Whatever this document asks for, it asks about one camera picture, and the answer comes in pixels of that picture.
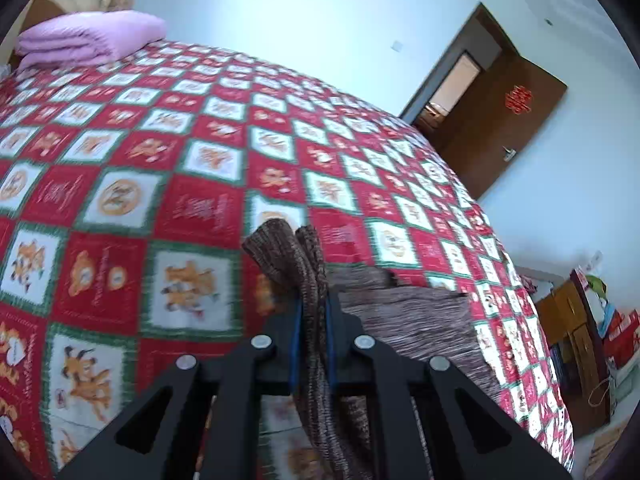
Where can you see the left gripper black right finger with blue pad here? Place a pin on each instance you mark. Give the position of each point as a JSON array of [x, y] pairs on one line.
[[427, 420]]

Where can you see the brown wooden cabinet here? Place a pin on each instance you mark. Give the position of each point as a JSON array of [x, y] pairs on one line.
[[577, 355]]

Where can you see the red patchwork cartoon bedspread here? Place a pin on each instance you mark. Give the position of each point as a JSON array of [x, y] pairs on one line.
[[128, 188]]

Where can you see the silver door handle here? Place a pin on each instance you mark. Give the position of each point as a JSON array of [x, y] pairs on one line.
[[508, 154]]

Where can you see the white wall switch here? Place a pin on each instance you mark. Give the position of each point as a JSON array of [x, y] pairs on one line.
[[397, 45]]

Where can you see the brown wooden door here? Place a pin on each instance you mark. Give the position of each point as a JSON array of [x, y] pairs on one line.
[[459, 107]]

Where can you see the red double happiness decoration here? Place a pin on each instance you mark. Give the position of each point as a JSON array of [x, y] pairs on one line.
[[518, 100]]

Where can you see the red gift boxes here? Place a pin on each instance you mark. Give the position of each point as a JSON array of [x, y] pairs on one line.
[[619, 333]]

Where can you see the cream wooden headboard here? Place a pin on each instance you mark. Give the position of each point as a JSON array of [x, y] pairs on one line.
[[37, 11]]

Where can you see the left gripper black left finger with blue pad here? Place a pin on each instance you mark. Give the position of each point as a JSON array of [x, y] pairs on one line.
[[200, 418]]

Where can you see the brown striped knit sweater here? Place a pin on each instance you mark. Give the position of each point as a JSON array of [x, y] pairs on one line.
[[341, 302]]

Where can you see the folded pink quilt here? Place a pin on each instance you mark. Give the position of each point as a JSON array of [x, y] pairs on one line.
[[87, 38]]

